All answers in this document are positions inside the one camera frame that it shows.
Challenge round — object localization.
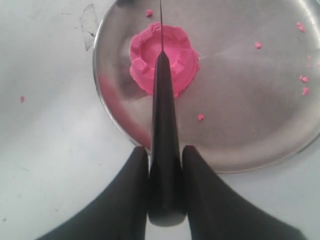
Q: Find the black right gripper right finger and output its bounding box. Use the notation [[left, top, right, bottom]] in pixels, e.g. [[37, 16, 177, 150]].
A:
[[182, 145, 306, 240]]

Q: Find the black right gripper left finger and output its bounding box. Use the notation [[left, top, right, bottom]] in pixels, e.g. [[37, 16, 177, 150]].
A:
[[41, 146, 150, 240]]

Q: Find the black knife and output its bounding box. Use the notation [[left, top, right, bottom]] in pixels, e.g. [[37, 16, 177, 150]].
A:
[[147, 0, 187, 227]]

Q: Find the pink clay piece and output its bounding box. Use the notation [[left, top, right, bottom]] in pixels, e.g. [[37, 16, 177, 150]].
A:
[[129, 22, 200, 97]]

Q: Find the round steel plate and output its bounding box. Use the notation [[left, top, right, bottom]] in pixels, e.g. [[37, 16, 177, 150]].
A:
[[93, 0, 320, 173]]

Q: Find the clear tape piece near plate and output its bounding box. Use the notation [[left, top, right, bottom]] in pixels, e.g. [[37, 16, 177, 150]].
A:
[[79, 3, 98, 51]]

